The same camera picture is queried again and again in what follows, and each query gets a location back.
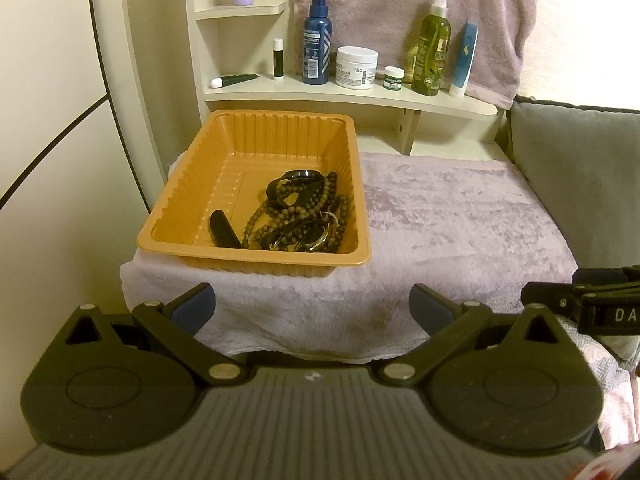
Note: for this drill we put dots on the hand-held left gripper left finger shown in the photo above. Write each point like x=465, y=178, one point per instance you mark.
x=197, y=305

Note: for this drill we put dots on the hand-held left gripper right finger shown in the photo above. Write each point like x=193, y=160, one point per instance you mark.
x=427, y=305

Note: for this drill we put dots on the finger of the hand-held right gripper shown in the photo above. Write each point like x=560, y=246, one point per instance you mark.
x=550, y=296

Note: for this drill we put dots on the black oblong case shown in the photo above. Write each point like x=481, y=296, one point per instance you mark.
x=222, y=230

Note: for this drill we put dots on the orange plastic tray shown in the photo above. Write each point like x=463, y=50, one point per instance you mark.
x=200, y=185

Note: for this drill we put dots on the silver bangle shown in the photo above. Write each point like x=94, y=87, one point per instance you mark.
x=325, y=240

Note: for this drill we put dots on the pale pink table towel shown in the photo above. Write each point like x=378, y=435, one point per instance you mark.
x=450, y=235

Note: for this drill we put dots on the pale patterned cloth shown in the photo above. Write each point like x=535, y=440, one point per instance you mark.
x=610, y=390

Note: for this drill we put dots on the grey cushion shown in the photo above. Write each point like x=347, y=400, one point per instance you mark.
x=575, y=170

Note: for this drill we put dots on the cream wooden shelf unit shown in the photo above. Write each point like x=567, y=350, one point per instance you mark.
x=350, y=100

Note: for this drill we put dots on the small green label jar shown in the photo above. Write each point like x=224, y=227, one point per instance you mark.
x=393, y=81

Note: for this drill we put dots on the black tube with white cap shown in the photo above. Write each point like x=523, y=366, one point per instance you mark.
x=240, y=79

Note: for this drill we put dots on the white cream jar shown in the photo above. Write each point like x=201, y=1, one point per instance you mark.
x=356, y=70

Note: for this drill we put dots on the blue and white tube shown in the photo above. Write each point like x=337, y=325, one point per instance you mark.
x=462, y=60

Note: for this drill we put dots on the green spray bottle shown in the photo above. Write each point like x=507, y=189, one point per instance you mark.
x=430, y=50

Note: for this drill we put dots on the lip balm stick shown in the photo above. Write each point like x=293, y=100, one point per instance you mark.
x=278, y=60

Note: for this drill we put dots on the blue spray bottle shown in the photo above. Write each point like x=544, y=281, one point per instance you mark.
x=316, y=45

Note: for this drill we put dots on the hanging pink towel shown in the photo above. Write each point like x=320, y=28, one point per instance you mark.
x=390, y=10

